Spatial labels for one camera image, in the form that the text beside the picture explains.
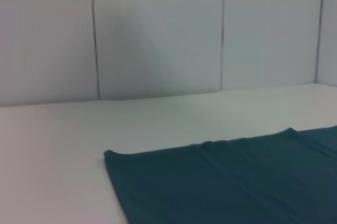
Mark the teal t-shirt with FREE print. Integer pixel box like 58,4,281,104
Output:
103,126,337,224

